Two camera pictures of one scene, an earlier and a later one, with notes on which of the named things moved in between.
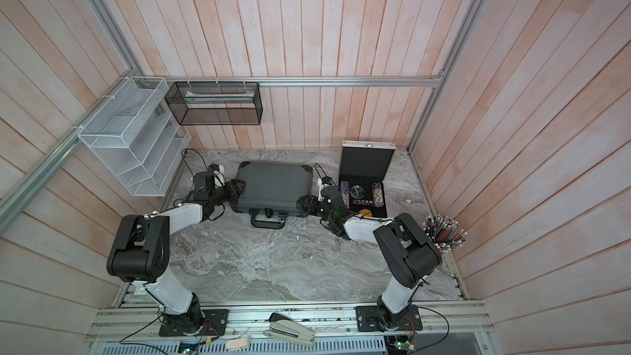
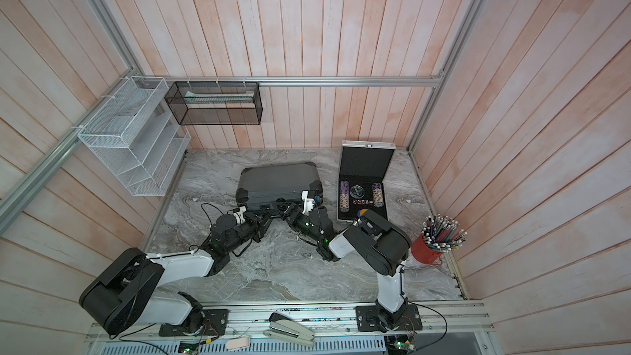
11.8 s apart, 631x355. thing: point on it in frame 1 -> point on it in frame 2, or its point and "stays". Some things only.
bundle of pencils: x=442 y=230 stays
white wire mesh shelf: x=135 y=130 stays
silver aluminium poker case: x=363 y=168 stays
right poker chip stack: x=378 y=198 stays
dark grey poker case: x=272 y=191 stays
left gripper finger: x=234 y=187 -> x=261 y=223
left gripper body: x=218 y=195 -> x=246 y=231
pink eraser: x=237 y=343 stays
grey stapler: x=283 y=329 stays
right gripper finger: x=306 y=205 -> x=291 y=212
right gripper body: x=322 y=212 -> x=306 y=225
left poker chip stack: x=344 y=190 stays
